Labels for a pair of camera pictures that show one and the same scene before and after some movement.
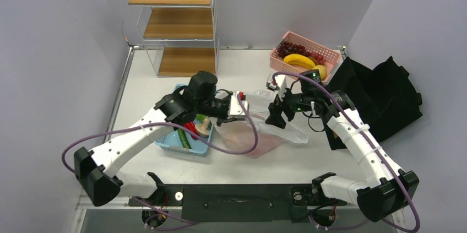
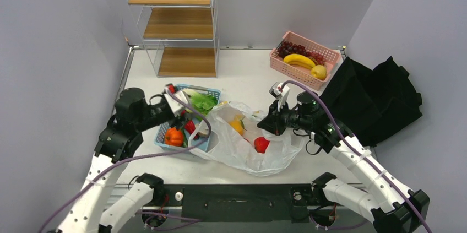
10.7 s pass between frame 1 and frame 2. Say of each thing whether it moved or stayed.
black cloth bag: stayed
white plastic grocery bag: moved
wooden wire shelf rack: stayed
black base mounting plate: stayed
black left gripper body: moved
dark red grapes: stayed
